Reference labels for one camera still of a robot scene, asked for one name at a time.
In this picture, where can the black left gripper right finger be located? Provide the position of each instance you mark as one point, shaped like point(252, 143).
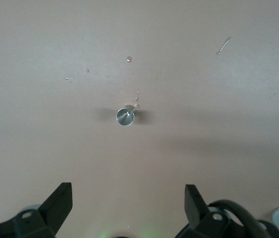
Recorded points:
point(193, 205)

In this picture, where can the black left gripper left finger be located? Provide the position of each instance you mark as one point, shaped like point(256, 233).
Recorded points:
point(60, 198)

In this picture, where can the steel double-cone jigger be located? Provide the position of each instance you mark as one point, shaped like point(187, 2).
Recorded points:
point(125, 117)

